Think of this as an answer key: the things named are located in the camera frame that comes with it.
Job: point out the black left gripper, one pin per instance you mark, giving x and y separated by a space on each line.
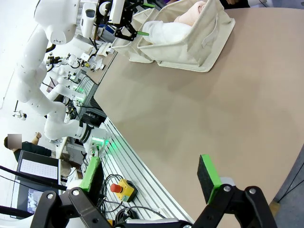
127 12

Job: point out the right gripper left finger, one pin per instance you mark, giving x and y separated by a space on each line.
91 175

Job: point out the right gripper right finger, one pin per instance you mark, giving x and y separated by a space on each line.
209 175

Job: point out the white towel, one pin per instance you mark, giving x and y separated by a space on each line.
166 33

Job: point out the pink towel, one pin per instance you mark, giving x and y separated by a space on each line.
190 16

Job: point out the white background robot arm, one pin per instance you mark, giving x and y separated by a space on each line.
61 88

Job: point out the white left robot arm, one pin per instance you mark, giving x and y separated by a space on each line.
31 78

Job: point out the person's left hand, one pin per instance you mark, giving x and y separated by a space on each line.
233 2

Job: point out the large cream fabric basket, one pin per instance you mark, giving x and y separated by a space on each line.
129 51

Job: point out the yellow emergency stop button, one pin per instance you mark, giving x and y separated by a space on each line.
124 191

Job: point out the white sensor box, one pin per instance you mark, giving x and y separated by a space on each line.
88 23

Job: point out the black desktop monitor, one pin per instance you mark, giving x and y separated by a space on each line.
38 168

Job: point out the brown background table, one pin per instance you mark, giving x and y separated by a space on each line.
104 69

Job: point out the black controller box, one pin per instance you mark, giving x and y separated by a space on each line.
92 116

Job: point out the person in black shirt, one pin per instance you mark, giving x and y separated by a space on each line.
31 148

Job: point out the small cream fabric basket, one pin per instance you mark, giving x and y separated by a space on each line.
209 54

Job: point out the small white webcam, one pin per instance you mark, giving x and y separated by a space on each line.
21 116

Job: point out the person in purple sweater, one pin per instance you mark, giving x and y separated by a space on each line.
245 2

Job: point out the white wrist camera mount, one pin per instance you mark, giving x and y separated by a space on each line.
116 10

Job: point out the aluminium rail mounting plate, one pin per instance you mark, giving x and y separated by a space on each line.
147 185

